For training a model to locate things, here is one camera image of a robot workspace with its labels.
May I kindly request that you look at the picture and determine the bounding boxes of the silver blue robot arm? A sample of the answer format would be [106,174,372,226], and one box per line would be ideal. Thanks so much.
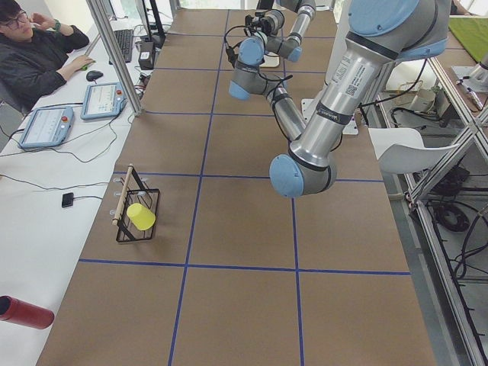
[229,1,451,197]
[265,0,316,63]

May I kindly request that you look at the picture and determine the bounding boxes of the yellow cup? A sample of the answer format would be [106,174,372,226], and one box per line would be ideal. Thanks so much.
[127,203,156,231]

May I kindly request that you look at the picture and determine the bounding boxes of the white plastic tray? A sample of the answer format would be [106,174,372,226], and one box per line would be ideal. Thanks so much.
[260,53,281,69]

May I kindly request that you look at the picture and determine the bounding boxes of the white plastic chair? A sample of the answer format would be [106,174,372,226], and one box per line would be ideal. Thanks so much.
[368,127,460,174]

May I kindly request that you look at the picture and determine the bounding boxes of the black box with label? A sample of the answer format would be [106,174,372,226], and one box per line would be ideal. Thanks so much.
[138,41,156,70]

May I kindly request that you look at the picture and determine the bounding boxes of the far teach pendant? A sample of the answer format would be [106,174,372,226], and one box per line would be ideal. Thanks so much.
[81,82,127,120]

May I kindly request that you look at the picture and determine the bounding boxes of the teach pendant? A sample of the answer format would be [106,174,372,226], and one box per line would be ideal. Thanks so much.
[18,107,74,149]
[81,82,127,120]

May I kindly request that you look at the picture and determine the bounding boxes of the small black device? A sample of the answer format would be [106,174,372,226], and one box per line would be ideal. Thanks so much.
[61,192,75,208]

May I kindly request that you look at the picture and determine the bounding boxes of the black computer mouse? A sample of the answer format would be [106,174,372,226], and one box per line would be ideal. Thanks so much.
[85,70,104,82]

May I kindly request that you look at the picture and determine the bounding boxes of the black keyboard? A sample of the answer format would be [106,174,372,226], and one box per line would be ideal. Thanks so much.
[113,29,133,63]

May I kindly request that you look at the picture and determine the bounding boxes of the near teach pendant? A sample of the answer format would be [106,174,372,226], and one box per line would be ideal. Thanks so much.
[18,107,74,149]

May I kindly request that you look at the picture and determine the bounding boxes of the seated person in black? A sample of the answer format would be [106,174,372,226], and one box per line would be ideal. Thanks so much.
[1,1,95,112]

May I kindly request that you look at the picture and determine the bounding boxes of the red bottle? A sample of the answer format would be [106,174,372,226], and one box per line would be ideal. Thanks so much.
[1,295,55,329]

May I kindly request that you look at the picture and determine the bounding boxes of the black wire cup rack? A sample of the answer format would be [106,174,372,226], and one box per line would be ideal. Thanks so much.
[112,164,161,244]

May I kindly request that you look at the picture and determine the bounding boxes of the black camera cable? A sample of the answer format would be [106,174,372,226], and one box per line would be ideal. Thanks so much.
[223,24,249,69]

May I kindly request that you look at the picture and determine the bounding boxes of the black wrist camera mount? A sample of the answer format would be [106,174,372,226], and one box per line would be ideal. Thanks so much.
[245,13,270,35]

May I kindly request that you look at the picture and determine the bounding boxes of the aluminium frame post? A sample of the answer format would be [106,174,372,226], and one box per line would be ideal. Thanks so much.
[86,0,143,117]

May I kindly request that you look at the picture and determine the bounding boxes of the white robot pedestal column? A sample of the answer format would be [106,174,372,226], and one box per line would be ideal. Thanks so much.
[300,0,361,136]

